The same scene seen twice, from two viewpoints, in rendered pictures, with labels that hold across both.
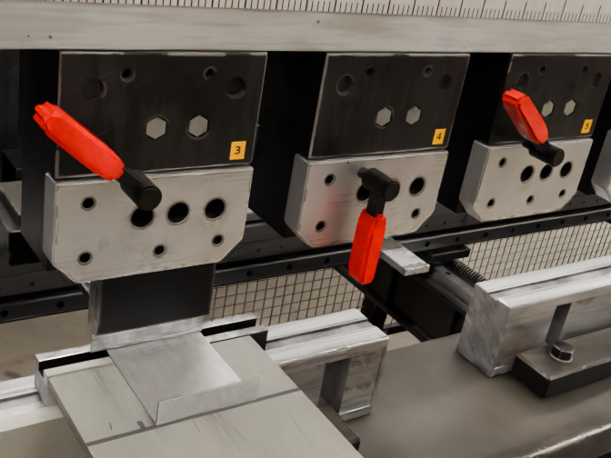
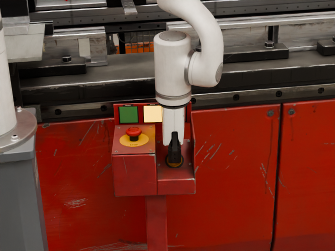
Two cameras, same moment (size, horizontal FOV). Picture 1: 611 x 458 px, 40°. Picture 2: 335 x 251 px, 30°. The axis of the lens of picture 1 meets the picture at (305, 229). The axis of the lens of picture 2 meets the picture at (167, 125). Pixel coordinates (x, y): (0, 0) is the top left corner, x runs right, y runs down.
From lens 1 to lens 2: 124 cm
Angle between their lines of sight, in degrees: 27
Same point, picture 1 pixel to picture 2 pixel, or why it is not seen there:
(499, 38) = not seen: outside the picture
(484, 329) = not seen: hidden behind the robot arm
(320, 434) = (36, 40)
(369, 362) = (98, 42)
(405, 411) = (121, 65)
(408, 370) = (138, 57)
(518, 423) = not seen: hidden behind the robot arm
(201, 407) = (7, 33)
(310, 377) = (72, 44)
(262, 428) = (21, 38)
